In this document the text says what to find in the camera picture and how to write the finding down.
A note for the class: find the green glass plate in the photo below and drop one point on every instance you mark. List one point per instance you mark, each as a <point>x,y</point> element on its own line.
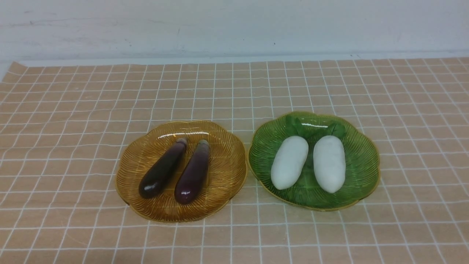
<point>362,160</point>

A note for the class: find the white radish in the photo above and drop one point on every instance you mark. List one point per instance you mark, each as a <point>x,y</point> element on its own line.
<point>329,160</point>
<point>291,156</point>

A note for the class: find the purple eggplant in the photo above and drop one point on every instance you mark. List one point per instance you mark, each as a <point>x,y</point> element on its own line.
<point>159,175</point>
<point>190,184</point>

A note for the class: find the amber glass plate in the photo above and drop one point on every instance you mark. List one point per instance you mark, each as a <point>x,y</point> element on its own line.
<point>226,174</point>

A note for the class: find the tan checkered tablecloth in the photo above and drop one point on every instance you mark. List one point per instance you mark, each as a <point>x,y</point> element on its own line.
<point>63,129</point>

